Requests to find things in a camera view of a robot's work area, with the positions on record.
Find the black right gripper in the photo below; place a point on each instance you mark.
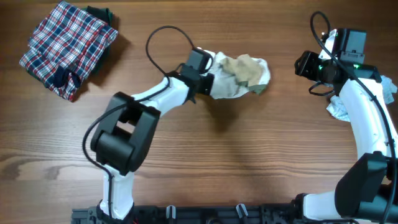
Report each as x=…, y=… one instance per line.
x=304, y=65

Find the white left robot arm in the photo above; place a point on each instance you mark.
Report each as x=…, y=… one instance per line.
x=122, y=136

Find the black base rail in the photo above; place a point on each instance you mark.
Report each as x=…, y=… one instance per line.
x=264, y=214

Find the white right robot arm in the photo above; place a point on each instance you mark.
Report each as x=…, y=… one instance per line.
x=368, y=191

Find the light blue striped garment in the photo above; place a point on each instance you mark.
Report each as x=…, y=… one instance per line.
x=337, y=109

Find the dark green folded garment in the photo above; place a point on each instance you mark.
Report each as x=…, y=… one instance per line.
x=105, y=15

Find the white and tan t-shirt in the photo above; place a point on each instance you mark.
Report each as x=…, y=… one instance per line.
x=234, y=77

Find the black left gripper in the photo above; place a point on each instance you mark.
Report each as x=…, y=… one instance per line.
x=209, y=79

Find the plaid folded shirt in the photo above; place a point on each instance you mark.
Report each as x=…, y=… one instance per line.
x=65, y=47

